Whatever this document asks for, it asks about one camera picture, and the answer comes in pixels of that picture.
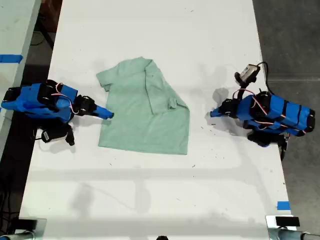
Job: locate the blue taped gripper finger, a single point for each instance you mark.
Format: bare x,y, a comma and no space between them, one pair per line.
220,115
102,117
220,110
103,111

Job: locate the pale green T-shirt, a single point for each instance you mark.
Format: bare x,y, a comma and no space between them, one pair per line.
140,130

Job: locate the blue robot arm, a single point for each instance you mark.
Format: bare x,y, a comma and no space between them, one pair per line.
287,112
32,100

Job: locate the long blue tape strip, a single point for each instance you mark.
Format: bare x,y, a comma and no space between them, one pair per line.
10,58

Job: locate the white side table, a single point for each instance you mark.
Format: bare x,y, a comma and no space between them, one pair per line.
15,50

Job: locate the short blue tape strip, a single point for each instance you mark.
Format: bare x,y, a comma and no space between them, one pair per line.
283,205

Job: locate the black round knob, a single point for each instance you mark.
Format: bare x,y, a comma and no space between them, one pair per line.
162,238

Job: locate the black arm camera stalk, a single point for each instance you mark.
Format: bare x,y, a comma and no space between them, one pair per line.
240,81
70,137

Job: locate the grey arm camera box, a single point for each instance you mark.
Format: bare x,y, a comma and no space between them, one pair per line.
248,71

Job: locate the black arm camera box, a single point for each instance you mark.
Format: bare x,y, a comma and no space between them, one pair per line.
51,136

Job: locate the black box on bright bracket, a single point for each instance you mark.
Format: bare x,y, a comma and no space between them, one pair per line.
287,221

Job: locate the black box on dull bracket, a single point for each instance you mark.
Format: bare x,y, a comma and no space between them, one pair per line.
28,223

